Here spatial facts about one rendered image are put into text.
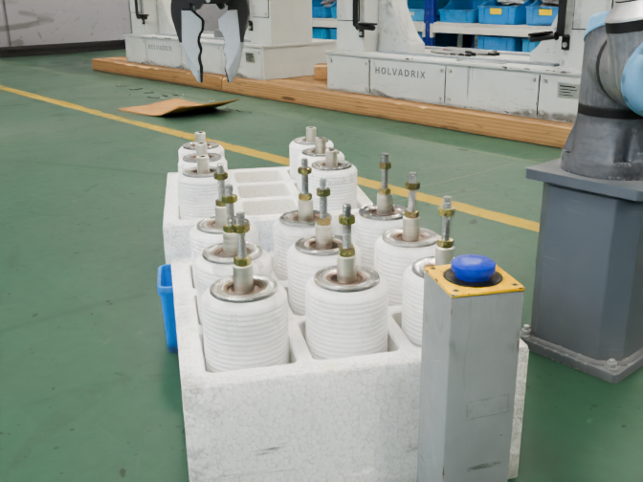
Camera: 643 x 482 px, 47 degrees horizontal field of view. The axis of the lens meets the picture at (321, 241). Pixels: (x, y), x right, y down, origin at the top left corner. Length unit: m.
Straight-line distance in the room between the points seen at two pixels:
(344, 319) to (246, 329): 0.11
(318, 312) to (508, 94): 2.27
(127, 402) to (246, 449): 0.34
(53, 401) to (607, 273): 0.83
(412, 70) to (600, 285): 2.26
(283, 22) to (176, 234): 2.99
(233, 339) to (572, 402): 0.54
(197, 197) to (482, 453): 0.76
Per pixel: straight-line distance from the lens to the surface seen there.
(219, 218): 1.03
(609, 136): 1.14
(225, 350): 0.81
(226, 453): 0.83
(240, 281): 0.81
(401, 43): 3.57
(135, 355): 1.25
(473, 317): 0.66
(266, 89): 3.99
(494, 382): 0.71
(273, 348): 0.81
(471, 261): 0.68
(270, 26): 4.15
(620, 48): 1.01
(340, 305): 0.80
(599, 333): 1.19
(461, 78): 3.14
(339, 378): 0.80
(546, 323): 1.24
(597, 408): 1.13
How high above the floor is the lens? 0.57
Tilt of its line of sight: 19 degrees down
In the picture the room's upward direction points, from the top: 1 degrees counter-clockwise
